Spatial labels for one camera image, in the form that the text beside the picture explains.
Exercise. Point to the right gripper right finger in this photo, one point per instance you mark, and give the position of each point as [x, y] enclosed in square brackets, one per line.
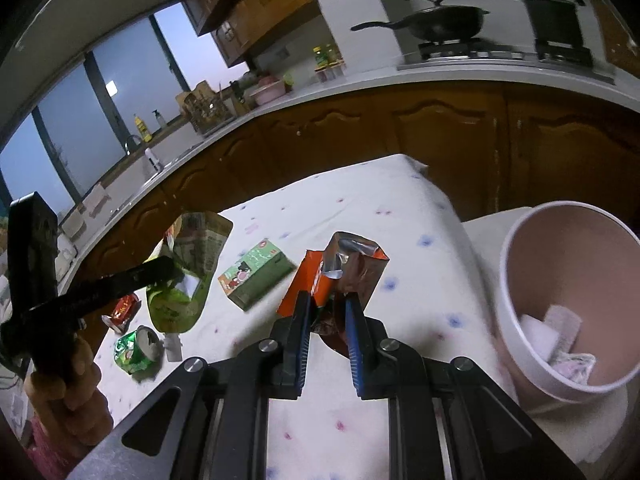
[386, 368]

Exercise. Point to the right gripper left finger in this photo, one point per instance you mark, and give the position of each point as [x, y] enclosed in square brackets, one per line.
[274, 367]

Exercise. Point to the crushed green drink can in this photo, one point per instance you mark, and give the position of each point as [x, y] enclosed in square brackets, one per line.
[137, 351]

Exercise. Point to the orange Ovaltine snack packet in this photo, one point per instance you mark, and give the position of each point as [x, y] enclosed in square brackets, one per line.
[350, 263]

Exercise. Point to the green spout pouch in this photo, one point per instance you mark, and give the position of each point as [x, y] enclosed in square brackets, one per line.
[194, 243]

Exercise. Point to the white sponge block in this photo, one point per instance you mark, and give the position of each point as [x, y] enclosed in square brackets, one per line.
[542, 337]
[566, 323]

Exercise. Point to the pink white trash bin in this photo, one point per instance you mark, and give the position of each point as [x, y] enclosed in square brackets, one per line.
[579, 257]

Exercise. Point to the person's left hand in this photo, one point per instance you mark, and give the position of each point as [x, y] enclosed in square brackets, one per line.
[73, 413]

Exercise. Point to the crushed red drink can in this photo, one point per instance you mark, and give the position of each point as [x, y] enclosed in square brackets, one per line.
[124, 311]

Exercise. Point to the floral white tablecloth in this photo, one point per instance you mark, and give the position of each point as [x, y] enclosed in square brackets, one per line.
[428, 295]

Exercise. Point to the green milk carton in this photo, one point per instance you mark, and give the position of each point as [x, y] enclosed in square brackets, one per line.
[255, 274]

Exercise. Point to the crumpled white paper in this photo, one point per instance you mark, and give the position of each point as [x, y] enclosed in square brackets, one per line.
[576, 367]

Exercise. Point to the chrome sink faucet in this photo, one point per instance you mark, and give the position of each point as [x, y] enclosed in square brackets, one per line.
[132, 143]

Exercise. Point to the yellow dish soap bottle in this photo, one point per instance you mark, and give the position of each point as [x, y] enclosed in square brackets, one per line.
[143, 129]

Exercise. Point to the clear soap dispenser bottle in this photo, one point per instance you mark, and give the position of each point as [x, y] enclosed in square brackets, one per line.
[159, 118]

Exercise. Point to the wooden utensil rack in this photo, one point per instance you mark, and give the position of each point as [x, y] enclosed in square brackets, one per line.
[204, 108]

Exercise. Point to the pink basin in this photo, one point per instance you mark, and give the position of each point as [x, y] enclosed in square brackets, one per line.
[269, 92]

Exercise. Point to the green cap oil bottle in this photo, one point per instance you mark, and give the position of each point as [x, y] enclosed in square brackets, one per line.
[322, 63]

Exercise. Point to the black wok with lid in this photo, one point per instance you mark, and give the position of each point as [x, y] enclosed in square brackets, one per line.
[438, 24]

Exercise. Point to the gas stove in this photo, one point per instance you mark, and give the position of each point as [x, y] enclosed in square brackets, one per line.
[481, 52]

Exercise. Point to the black stock pot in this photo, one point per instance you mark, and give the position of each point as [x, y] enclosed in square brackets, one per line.
[555, 21]

